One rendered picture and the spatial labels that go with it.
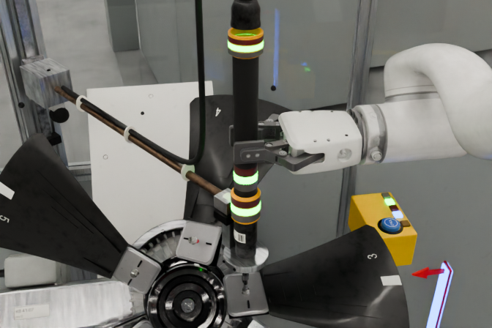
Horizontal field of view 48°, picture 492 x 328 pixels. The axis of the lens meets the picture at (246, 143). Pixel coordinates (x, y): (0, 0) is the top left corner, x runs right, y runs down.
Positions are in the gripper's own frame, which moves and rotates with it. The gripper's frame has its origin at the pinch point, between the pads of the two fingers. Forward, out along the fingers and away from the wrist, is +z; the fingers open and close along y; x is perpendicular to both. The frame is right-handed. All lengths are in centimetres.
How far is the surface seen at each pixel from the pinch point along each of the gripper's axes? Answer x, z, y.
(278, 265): -27.5, -6.6, 4.4
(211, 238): -19.6, 4.7, 3.9
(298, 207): -68, -28, 70
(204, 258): -21.9, 6.1, 1.8
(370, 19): -7, -44, 70
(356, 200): -39, -32, 35
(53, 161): -6.9, 27.9, 10.2
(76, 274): -73, 39, 56
